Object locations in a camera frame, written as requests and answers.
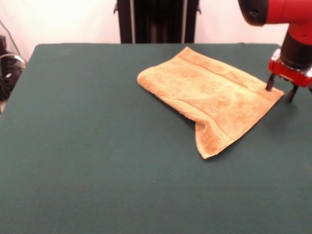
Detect tan terry towel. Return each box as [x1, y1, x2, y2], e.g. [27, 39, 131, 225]
[136, 46, 285, 160]

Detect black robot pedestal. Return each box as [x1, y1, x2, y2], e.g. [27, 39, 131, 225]
[113, 0, 202, 44]

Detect dark green table cloth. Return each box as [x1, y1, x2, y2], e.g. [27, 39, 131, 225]
[0, 43, 312, 234]

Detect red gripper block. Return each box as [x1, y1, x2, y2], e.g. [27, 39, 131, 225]
[265, 48, 312, 102]

